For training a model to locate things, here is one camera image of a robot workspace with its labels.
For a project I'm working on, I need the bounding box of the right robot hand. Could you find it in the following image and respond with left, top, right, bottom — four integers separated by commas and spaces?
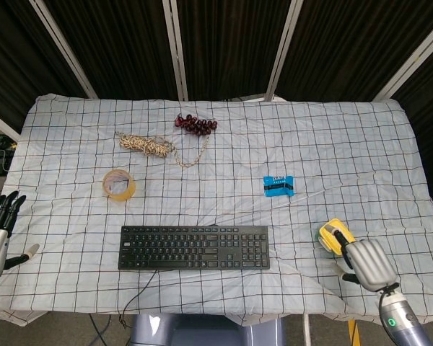
332, 228, 401, 293

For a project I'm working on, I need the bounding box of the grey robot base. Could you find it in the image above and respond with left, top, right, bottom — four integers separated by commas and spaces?
128, 313, 287, 346

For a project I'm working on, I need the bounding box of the black computer keyboard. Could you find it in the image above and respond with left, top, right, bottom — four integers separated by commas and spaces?
118, 225, 271, 271

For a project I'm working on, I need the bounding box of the blue snack packet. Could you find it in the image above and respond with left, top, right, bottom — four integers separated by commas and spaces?
262, 174, 296, 198

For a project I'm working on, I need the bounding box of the clear tape roll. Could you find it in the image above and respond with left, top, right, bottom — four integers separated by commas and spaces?
102, 169, 136, 203

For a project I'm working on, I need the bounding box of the checked white tablecloth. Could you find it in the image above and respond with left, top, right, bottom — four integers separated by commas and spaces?
0, 93, 433, 327

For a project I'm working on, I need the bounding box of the dark red grape bunch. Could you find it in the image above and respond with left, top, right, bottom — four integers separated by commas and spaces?
173, 113, 218, 136

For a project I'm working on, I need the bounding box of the white partition frame post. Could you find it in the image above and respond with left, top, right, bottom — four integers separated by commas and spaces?
28, 0, 98, 99
0, 107, 22, 143
265, 0, 305, 102
162, 0, 189, 102
372, 13, 433, 103

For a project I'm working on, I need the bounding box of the thin black cable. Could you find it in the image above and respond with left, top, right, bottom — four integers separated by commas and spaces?
118, 270, 159, 328

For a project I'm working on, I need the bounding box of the beige braided rope bundle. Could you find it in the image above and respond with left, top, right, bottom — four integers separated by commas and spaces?
115, 130, 211, 169

